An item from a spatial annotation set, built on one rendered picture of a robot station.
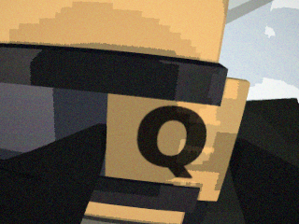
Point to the tan flat board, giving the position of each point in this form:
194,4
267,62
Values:
60,58

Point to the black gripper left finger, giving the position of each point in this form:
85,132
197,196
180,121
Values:
53,184

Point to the tan tile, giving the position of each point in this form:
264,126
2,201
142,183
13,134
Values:
186,145

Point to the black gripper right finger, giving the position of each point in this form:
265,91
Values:
267,187

